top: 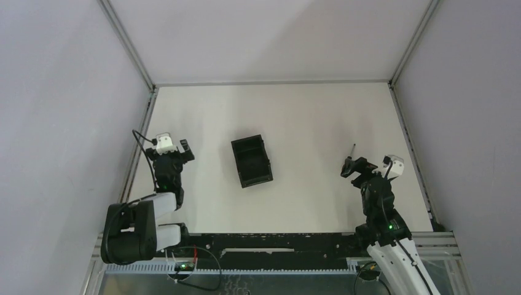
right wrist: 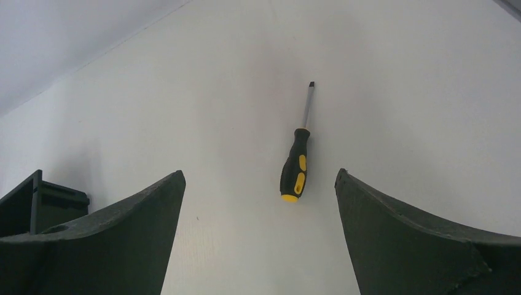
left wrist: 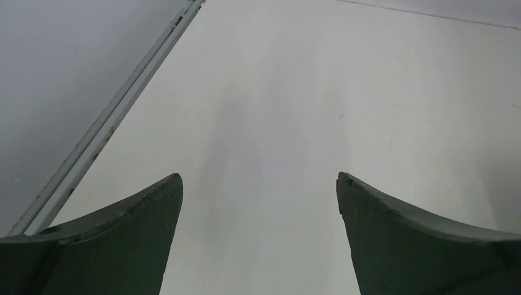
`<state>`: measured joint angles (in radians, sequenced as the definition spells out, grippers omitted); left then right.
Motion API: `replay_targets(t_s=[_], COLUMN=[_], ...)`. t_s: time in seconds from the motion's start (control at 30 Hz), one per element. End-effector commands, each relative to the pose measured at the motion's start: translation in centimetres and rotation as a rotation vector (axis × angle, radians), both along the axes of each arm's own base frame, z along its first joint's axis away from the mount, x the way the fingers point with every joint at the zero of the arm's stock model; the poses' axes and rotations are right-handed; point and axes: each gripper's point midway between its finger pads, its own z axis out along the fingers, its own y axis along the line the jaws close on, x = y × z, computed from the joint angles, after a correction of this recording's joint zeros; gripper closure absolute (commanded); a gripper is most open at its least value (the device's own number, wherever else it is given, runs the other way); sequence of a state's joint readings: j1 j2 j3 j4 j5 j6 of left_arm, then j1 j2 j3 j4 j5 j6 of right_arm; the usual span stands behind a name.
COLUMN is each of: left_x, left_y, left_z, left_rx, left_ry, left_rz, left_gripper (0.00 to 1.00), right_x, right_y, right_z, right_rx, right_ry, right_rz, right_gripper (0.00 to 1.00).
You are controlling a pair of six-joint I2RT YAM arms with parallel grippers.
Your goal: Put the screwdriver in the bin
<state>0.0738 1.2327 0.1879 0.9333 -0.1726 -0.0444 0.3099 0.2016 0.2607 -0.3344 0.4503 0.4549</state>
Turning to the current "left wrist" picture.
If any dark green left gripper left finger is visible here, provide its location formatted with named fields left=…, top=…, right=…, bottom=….
left=1, top=173, right=183, bottom=294

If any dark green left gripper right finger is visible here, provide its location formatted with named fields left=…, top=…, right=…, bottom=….
left=336, top=172, right=520, bottom=294

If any aluminium frame rail left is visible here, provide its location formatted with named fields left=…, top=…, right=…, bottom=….
left=1, top=1, right=203, bottom=237

